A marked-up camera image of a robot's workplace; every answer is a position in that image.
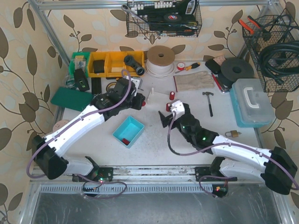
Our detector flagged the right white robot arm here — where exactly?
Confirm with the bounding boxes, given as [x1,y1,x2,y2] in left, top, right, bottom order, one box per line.
[159,99,299,195]

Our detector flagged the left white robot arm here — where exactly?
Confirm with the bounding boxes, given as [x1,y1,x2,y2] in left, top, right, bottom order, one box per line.
[30,76,145,180]

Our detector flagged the teal spring tray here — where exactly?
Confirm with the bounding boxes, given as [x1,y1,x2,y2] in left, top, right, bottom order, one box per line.
[113,116,144,148]

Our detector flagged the brown packing tape roll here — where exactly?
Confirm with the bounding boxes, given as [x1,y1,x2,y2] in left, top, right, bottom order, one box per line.
[106,82,116,91]

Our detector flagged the steel claw hammer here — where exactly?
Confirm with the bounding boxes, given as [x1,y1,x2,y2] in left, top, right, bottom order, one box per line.
[202,91,214,117]

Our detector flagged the grey plastic pipe fitting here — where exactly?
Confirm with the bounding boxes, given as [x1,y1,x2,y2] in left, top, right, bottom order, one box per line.
[124,55,145,76]

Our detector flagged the black aluminium profile block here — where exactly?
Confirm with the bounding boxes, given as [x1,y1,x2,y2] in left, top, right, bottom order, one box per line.
[91,77,102,95]

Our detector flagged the yellow storage bins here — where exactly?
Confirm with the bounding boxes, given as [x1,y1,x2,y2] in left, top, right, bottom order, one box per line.
[87,51,145,78]

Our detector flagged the brass padlock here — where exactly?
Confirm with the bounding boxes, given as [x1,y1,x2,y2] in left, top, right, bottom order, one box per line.
[225,130,242,138]

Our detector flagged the beige work glove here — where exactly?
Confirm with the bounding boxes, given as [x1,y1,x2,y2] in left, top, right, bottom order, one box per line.
[174,71,214,92]

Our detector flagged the black block in bin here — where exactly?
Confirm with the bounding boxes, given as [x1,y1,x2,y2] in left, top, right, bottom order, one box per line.
[93,60,105,73]

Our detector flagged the red white tape roll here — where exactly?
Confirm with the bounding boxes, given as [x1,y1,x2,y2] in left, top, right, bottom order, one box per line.
[177,62,185,71]

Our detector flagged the red utility knife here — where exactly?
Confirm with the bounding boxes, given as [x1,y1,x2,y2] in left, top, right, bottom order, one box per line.
[211,72,230,93]

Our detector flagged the yellow-black bit driver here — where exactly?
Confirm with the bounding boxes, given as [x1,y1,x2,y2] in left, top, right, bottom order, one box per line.
[175,62,200,74]

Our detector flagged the black meter device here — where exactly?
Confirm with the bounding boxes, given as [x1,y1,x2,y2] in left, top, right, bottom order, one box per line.
[73,69,90,91]

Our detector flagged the teal clear storage box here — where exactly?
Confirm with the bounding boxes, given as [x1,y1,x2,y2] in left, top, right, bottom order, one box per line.
[229,78,275,128]

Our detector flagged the green flat case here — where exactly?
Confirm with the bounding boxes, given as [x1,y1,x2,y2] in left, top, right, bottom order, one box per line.
[50,87,93,112]

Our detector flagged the black case with sponge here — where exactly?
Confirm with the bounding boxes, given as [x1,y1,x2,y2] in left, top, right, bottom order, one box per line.
[205,56,226,75]

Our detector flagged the green storage bin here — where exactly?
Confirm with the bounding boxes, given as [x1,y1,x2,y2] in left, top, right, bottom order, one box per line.
[69,52,90,77]

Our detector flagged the black disc spool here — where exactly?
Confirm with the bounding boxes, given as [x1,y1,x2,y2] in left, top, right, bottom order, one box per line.
[221,57,254,83]

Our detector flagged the white four-peg base plate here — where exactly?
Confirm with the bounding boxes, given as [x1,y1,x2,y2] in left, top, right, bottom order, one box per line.
[145,87,171,112]

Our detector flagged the white cable spool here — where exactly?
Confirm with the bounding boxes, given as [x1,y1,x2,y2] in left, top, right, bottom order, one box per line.
[146,45,175,78]

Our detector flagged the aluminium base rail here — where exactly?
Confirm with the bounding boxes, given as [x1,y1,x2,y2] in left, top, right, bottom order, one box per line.
[30,165,263,186]

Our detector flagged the top wire basket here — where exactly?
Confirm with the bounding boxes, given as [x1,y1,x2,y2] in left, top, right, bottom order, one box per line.
[121,0,202,39]

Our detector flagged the wire basket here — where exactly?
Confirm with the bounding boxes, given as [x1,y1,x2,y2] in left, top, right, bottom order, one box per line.
[121,0,202,39]
[242,14,299,92]

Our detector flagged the coiled black hose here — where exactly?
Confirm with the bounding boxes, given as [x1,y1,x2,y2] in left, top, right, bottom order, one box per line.
[258,41,299,80]

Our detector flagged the orange-handled pliers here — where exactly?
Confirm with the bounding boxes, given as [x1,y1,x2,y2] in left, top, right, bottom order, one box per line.
[238,15,261,35]

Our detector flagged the right wire basket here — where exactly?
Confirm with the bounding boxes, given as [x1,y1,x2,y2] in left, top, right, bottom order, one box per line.
[242,14,299,92]

